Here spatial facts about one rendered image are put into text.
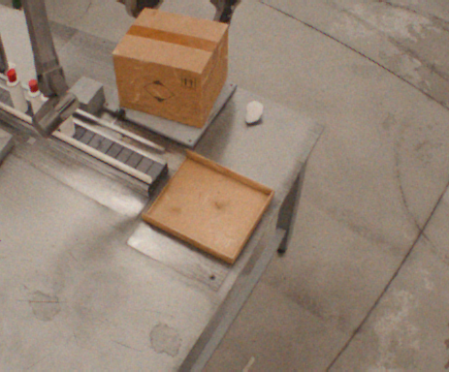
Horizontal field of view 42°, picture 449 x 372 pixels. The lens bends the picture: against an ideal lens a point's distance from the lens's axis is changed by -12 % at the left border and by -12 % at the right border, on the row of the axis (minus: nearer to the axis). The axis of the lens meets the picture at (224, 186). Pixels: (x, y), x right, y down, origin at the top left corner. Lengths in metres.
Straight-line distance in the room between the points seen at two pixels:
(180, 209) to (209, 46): 0.50
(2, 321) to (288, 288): 1.37
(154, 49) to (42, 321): 0.90
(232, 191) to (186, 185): 0.14
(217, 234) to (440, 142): 1.75
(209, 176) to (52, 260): 0.56
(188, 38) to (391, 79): 1.78
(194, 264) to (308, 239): 1.08
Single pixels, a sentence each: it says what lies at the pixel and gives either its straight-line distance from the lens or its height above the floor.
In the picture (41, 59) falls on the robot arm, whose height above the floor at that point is 1.44.
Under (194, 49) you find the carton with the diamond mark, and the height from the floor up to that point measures 1.12.
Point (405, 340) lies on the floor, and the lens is 2.74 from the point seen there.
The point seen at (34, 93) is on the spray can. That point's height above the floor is 1.05.
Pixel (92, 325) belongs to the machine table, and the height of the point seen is 0.83.
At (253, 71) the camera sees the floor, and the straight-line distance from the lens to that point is 3.41.
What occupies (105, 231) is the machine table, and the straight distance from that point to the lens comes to 1.92.
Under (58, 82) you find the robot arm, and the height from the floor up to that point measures 1.39.
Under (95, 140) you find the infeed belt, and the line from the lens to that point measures 2.05.
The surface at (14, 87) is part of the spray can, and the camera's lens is 2.09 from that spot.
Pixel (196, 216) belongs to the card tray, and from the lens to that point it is 1.92.
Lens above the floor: 2.49
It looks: 57 degrees down
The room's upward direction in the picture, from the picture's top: 1 degrees clockwise
